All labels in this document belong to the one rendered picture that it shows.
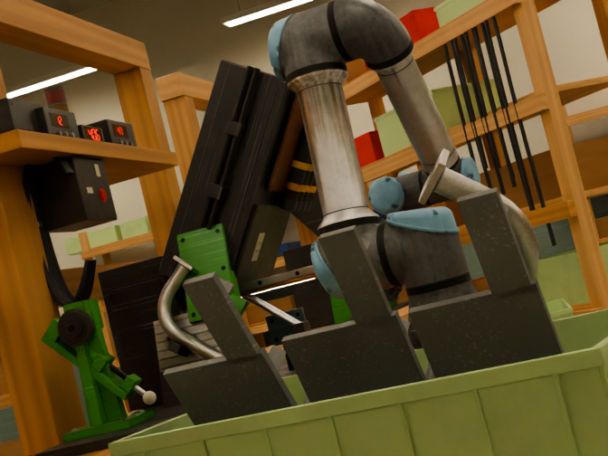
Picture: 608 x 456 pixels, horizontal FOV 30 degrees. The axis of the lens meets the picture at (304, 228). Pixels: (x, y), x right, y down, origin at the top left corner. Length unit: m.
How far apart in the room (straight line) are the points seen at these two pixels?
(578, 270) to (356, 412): 3.79
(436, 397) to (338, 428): 0.12
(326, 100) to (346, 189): 0.17
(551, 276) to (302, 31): 3.19
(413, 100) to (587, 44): 9.31
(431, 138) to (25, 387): 1.00
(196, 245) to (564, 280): 2.73
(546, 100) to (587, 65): 6.53
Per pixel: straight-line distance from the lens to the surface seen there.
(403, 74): 2.13
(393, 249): 1.98
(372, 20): 2.07
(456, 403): 1.20
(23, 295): 2.48
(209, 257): 2.58
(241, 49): 12.07
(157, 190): 3.44
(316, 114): 2.07
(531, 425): 1.18
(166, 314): 2.56
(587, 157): 5.10
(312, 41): 2.09
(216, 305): 1.36
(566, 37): 11.45
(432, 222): 1.97
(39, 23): 2.94
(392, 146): 6.04
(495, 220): 1.23
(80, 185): 2.61
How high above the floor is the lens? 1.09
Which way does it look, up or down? 3 degrees up
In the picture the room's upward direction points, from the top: 14 degrees counter-clockwise
